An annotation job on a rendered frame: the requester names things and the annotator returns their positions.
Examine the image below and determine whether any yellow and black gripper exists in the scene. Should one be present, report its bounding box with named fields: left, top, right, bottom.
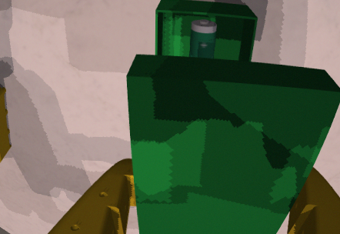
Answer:
left=48, top=159, right=340, bottom=234

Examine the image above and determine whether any green aaa battery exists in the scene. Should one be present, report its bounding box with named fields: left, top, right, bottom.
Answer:
left=189, top=19, right=217, bottom=58

